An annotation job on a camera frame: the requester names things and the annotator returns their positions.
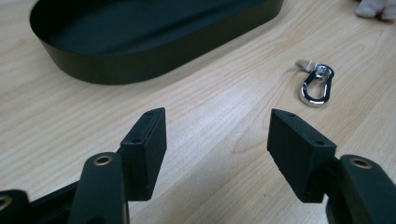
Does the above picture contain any silver carabiner keychain clip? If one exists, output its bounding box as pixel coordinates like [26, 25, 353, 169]
[294, 59, 335, 108]

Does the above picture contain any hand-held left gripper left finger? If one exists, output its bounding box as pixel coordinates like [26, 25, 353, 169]
[67, 106, 168, 224]

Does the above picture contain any black oval tray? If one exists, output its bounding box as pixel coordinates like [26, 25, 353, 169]
[29, 0, 285, 86]

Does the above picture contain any white plush toy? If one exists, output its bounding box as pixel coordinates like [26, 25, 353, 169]
[355, 0, 396, 21]

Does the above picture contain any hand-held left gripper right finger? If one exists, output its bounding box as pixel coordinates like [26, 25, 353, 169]
[266, 107, 396, 224]

